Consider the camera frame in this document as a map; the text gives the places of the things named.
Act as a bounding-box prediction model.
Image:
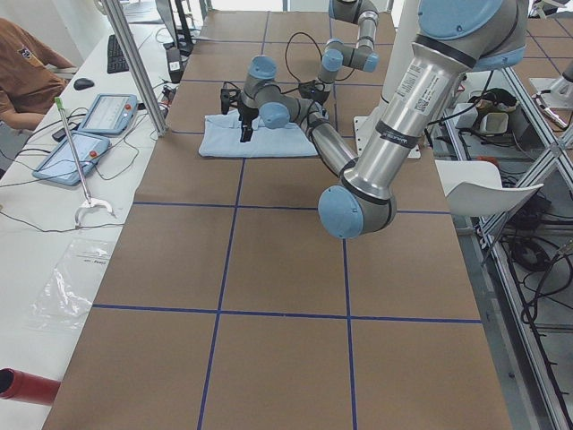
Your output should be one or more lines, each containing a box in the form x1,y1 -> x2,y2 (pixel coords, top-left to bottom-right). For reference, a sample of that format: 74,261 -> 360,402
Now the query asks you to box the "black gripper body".
237,105 -> 259,128
308,81 -> 329,105

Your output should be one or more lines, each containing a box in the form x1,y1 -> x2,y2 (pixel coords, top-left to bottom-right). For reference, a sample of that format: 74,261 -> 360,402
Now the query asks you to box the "light blue button-up shirt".
198,110 -> 318,159

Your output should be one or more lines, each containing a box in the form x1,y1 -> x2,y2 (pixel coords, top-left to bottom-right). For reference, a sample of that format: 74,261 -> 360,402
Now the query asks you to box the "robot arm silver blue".
237,1 -> 528,238
299,0 -> 380,104

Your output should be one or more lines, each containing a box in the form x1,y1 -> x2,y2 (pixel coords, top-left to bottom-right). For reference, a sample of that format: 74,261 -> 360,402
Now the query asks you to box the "upper blue teach pendant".
78,93 -> 138,135

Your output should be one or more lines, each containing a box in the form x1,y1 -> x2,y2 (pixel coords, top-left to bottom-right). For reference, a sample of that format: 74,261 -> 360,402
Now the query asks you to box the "blue teach pendant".
78,93 -> 138,135
32,131 -> 110,186

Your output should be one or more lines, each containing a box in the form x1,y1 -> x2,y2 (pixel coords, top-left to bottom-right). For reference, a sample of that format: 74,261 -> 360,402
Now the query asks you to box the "black keyboard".
107,34 -> 129,74

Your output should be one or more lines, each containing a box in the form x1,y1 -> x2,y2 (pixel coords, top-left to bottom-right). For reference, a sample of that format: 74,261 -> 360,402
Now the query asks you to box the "black computer mouse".
73,78 -> 95,90

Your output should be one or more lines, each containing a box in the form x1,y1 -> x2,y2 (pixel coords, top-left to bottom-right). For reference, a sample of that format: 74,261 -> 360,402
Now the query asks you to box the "reacher grabber stick tool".
55,97 -> 115,229

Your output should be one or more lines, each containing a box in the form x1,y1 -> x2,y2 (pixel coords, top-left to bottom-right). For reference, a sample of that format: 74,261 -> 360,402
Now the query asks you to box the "brown paper table cover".
45,12 -> 511,429

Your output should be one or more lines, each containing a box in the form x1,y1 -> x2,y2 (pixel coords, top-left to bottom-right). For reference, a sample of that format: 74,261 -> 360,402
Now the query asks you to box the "white plastic chair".
435,160 -> 543,217

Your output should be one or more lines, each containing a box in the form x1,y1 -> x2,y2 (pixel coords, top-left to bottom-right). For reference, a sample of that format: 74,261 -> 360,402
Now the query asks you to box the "lower blue teach pendant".
32,131 -> 110,186

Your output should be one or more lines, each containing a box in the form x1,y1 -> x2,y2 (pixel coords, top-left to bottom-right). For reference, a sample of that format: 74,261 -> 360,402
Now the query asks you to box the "person in brown shirt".
1,19 -> 74,131

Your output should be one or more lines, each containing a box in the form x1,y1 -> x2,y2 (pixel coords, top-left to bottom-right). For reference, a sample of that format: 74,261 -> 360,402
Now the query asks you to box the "clear plastic bag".
23,238 -> 116,333

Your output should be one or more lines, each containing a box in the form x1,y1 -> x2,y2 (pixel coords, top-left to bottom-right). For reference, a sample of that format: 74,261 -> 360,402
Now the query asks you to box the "red cylinder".
1,368 -> 61,406

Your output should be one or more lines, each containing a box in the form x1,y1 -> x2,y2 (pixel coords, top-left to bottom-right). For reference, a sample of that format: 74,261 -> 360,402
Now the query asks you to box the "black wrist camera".
219,82 -> 242,115
298,81 -> 316,99

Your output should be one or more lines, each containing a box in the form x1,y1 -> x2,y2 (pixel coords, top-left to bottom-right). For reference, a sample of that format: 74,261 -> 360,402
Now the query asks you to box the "aluminium frame post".
102,0 -> 167,137

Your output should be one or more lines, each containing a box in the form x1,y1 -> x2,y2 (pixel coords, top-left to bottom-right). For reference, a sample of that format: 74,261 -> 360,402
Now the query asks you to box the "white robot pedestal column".
354,0 -> 420,155

